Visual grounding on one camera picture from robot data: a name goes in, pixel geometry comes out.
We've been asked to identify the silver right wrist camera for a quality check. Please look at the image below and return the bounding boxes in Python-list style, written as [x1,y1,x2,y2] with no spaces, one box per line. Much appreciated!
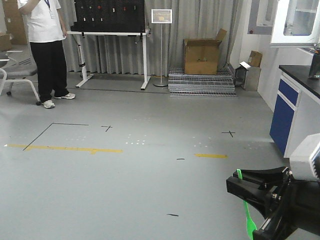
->
[289,133,320,182]

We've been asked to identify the white glass wall cabinet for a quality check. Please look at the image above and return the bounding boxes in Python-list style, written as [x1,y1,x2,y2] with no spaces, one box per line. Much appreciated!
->
[270,0,320,48]

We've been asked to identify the sign on metal stand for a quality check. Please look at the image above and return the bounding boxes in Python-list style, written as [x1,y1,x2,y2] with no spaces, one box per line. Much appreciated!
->
[151,9,173,88]

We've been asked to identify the black pegboard panel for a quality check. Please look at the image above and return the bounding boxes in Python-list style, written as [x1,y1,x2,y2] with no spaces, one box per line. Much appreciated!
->
[70,0,145,33]

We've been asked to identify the grey office chair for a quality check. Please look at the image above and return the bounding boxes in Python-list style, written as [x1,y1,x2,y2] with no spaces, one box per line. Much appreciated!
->
[0,50,41,106]

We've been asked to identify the blue and white lab cabinet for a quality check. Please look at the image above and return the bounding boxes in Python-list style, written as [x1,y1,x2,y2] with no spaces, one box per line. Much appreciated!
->
[269,65,320,158]

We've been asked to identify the green plastic spoon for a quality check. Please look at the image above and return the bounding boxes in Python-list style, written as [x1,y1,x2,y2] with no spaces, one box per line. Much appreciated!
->
[235,168,258,240]

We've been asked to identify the metal step stool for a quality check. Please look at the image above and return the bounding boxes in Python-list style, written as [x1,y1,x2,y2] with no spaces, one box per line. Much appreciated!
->
[234,61,261,92]

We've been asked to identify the stacked cardboard boxes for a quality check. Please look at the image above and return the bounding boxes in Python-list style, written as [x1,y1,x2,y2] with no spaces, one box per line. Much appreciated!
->
[0,0,27,52]

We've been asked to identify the grey curtain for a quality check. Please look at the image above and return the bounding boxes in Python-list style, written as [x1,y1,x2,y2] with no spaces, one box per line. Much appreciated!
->
[58,0,244,77]

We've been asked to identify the person in white shirt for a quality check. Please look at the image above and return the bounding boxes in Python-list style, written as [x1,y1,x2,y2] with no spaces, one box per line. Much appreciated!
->
[17,0,76,109]

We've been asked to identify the small cardboard box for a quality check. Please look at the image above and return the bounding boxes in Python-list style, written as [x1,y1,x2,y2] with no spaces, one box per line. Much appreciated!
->
[248,50,263,68]

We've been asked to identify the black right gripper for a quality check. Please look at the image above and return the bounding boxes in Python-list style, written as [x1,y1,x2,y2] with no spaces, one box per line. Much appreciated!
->
[226,166,320,240]

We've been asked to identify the stacked metal grates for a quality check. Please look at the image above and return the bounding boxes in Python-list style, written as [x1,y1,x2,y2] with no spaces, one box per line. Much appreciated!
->
[168,68,237,97]

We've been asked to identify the large open cardboard box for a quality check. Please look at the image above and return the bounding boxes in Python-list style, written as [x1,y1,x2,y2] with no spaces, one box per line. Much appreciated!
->
[183,28,227,75]

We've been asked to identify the white standing desk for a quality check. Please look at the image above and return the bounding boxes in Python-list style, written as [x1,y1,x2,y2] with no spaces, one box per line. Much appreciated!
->
[67,28,151,91]

